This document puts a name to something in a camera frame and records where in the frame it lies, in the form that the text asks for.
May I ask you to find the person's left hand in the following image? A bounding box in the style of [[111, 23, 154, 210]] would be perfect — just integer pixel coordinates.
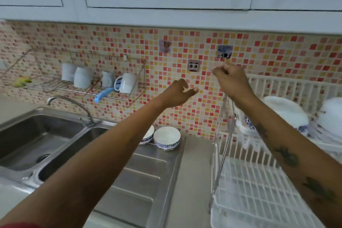
[[160, 78, 199, 109]]

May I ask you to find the person's right hand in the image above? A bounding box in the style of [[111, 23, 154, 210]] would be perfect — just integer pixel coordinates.
[[212, 62, 255, 102]]

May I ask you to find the white bowl with blue pattern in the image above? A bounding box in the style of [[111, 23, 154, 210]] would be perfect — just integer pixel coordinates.
[[153, 126, 182, 151], [139, 125, 155, 145]]

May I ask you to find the blue patterned white dish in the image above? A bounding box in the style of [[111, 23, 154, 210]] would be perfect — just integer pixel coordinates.
[[235, 108, 257, 134]]

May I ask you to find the white plate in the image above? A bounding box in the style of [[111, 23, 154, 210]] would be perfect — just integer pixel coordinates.
[[263, 96, 309, 133]]

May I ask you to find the small white cup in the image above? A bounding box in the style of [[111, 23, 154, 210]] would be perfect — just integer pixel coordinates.
[[101, 71, 115, 88]]

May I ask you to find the stainless steel double sink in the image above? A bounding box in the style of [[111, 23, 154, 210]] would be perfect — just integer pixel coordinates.
[[0, 107, 186, 228]]

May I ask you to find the chrome faucet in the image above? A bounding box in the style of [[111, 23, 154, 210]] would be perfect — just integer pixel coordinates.
[[46, 96, 96, 127]]

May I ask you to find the white plastic dish rack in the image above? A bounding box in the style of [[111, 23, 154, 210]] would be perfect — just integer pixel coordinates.
[[210, 74, 342, 228]]

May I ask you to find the large white bowl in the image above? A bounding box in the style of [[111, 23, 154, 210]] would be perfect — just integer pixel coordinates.
[[316, 97, 342, 138]]

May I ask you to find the yellow green sponge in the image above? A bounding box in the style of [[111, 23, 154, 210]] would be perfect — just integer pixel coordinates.
[[13, 77, 32, 88]]

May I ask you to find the blue sticker wall hook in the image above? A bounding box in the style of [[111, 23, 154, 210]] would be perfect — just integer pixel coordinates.
[[217, 45, 234, 60]]

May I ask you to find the pink panda wall hook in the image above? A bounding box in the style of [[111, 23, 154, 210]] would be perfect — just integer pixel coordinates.
[[187, 60, 201, 73]]

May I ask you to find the purple sticker wall hook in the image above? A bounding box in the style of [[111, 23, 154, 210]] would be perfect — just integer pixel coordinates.
[[159, 39, 172, 53]]

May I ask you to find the chrome metal rod frame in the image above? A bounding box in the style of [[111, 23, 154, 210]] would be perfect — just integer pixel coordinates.
[[211, 96, 237, 211]]

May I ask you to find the chrome wire wall rack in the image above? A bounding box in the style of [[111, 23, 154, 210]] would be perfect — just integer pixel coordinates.
[[0, 50, 102, 94], [70, 51, 147, 107]]

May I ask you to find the white mug with blue handle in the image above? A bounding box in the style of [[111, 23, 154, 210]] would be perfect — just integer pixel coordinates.
[[114, 72, 138, 94]]

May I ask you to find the blue handled brush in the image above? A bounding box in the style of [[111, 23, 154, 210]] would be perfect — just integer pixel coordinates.
[[94, 87, 115, 103]]

